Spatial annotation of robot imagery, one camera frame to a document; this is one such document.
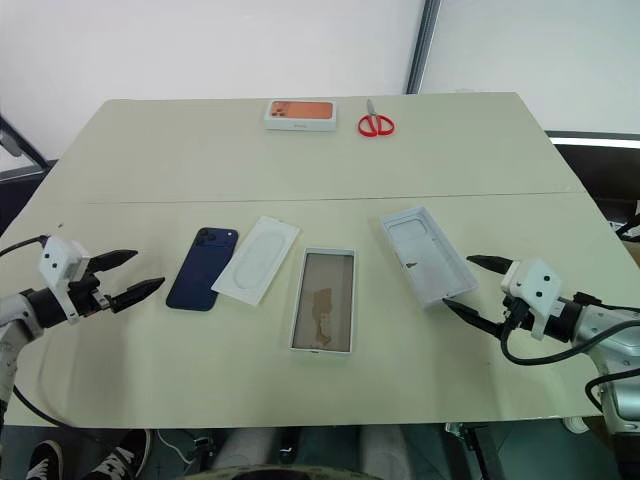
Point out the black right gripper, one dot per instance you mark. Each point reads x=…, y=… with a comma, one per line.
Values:
x=515, y=312

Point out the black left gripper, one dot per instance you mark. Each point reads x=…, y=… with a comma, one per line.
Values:
x=87, y=295

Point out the white phone box lid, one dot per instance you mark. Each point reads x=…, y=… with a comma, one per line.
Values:
x=430, y=255

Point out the dark blue smartphone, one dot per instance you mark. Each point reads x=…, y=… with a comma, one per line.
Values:
x=200, y=270

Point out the white paper insert tray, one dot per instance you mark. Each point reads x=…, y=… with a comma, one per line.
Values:
x=257, y=260

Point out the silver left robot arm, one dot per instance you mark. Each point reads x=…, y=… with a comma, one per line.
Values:
x=20, y=312

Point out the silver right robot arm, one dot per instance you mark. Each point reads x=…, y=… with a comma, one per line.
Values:
x=605, y=330

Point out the closed orange-print phone box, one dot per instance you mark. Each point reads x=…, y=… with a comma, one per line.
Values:
x=300, y=114

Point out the black table leg clamp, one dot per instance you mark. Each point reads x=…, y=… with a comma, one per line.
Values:
x=475, y=445

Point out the small white object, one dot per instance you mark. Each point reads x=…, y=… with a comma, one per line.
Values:
x=577, y=425

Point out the dark table with light edge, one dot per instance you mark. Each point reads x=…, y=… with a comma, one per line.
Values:
x=600, y=170

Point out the black and white sneaker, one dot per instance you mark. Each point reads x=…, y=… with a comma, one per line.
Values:
x=45, y=460
x=120, y=457

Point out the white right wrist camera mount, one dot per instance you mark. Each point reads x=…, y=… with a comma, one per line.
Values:
x=532, y=285

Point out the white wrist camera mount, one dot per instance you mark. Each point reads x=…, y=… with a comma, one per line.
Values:
x=532, y=285
x=57, y=260

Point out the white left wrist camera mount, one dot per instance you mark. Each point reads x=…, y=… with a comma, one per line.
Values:
x=57, y=260

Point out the dark metal frame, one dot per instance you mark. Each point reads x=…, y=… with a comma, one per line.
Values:
x=20, y=150

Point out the grey window frame post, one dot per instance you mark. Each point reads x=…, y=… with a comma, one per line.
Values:
x=424, y=45

